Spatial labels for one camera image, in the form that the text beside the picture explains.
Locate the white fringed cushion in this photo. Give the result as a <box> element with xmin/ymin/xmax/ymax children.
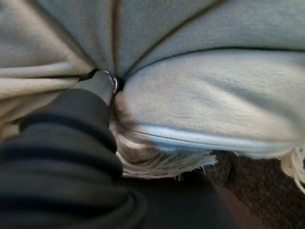
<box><xmin>0</xmin><ymin>0</ymin><xmax>305</xmax><ymax>194</ymax></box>

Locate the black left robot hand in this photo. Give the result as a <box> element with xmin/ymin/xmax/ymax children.
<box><xmin>0</xmin><ymin>69</ymin><xmax>239</xmax><ymax>229</ymax></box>

